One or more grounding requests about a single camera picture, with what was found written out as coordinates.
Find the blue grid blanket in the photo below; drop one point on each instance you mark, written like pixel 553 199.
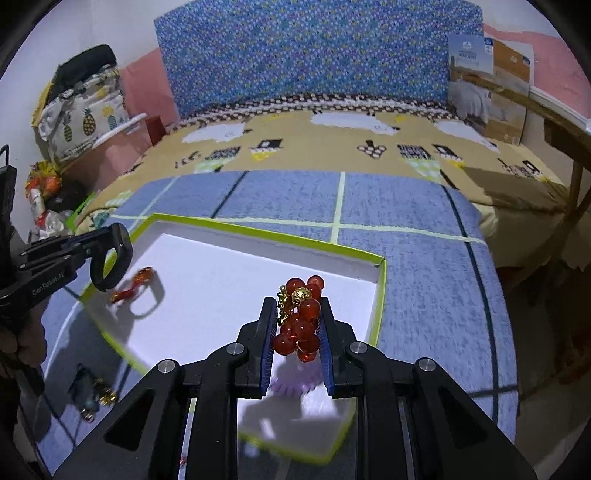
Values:
pixel 406 258

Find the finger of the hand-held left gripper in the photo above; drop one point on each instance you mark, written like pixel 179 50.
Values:
pixel 55 270
pixel 69 242

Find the pineapple print bag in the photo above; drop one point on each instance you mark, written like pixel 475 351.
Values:
pixel 87 121

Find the dark red wooden post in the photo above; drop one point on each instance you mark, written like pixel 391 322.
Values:
pixel 155 130

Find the red charm ornament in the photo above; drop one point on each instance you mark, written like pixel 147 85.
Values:
pixel 138 279

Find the white plastic bag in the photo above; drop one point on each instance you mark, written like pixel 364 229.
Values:
pixel 51 225

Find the printed cardboard package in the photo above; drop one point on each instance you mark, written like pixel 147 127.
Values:
pixel 475 92

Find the black bag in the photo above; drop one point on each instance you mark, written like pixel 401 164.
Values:
pixel 83 62

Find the green jewelry tray box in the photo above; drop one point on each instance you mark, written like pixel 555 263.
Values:
pixel 221 286

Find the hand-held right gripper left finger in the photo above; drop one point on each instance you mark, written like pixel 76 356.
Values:
pixel 270 355

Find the blue floral headboard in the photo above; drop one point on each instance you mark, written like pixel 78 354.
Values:
pixel 314 55

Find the colorful foil wrapper bundle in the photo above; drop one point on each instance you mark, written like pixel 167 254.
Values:
pixel 40 184

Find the pink storage bin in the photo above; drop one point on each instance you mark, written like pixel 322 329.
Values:
pixel 113 159

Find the wooden table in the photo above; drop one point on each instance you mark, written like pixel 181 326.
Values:
pixel 554 110

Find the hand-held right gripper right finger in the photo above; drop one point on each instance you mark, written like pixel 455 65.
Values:
pixel 326 360

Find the person's left hand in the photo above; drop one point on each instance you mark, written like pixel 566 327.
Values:
pixel 30 344

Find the beige printed bedsheet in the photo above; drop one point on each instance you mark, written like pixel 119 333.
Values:
pixel 323 138

